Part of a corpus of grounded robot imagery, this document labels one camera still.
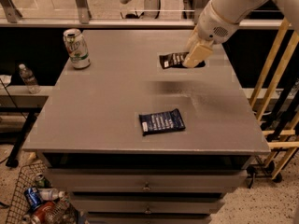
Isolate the bottom grey drawer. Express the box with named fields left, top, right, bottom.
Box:
left=87, top=213, right=211, bottom=224

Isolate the grey side bench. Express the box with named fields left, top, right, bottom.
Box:
left=0, top=86, right=53, bottom=168

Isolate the clear plastic water bottle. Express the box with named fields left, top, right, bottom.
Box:
left=19, top=63, right=40, bottom=94

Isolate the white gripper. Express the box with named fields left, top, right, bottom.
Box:
left=183, top=0, right=240, bottom=68

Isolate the middle grey drawer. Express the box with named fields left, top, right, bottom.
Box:
left=71, top=193, right=224, bottom=214

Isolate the blue soda can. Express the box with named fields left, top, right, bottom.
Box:
left=24, top=187, right=43, bottom=211

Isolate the blue blueberry rxbar wrapper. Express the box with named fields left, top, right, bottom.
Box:
left=139, top=108, right=186, bottom=136

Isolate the white green soda can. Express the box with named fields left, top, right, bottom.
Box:
left=64, top=28, right=91, bottom=69

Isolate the black chocolate rxbar wrapper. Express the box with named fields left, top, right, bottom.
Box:
left=159, top=52, right=206, bottom=69

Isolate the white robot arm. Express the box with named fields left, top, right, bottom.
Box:
left=183, top=0, right=299, bottom=68

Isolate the plastic bottle in basket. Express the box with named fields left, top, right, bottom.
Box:
left=38, top=188, right=65, bottom=201

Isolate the metal window rail frame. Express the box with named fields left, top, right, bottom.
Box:
left=0, top=0, right=291, bottom=30

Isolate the wire mesh trash basket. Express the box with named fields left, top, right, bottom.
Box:
left=4, top=161, right=78, bottom=224

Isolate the red soda can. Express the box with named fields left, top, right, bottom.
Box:
left=31, top=202, right=55, bottom=224

